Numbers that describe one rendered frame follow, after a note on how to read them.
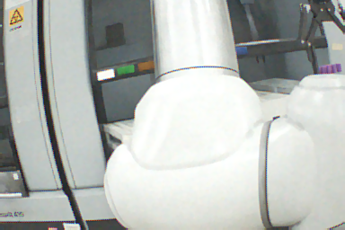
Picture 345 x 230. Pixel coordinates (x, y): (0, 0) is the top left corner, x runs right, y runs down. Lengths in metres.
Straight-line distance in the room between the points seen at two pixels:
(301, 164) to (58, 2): 1.16
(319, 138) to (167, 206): 0.21
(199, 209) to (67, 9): 1.09
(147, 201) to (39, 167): 1.02
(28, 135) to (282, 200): 1.13
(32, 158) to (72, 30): 0.32
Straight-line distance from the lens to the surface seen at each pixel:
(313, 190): 1.11
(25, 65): 2.15
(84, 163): 2.17
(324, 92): 1.11
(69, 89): 2.15
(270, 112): 2.19
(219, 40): 1.22
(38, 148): 2.16
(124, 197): 1.18
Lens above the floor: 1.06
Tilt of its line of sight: 4 degrees down
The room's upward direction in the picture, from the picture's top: 10 degrees counter-clockwise
